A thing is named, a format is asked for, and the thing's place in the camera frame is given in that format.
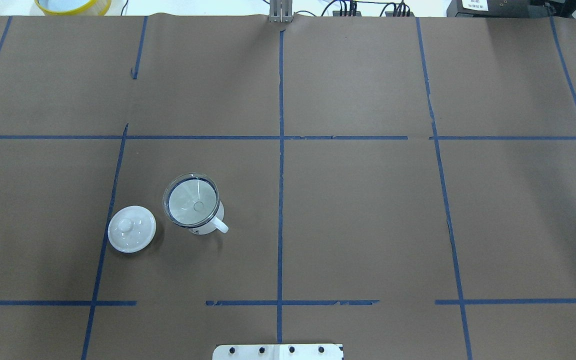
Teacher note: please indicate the clear plastic funnel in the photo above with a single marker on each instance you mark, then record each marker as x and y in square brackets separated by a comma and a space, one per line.
[191, 200]

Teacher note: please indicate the white enamel mug blue rim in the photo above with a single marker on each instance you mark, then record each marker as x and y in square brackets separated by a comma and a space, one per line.
[210, 226]

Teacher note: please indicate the white ceramic lid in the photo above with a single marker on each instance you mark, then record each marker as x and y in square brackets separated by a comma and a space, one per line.
[131, 229]

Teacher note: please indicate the black computer box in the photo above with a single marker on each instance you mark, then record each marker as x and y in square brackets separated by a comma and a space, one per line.
[521, 9]

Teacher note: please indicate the yellow rimmed round container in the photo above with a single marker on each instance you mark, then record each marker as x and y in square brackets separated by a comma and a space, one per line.
[73, 7]

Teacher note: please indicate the aluminium frame post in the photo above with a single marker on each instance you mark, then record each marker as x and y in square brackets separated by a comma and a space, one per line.
[280, 11]

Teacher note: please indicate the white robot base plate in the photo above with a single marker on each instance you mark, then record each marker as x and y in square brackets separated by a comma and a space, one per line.
[291, 351]

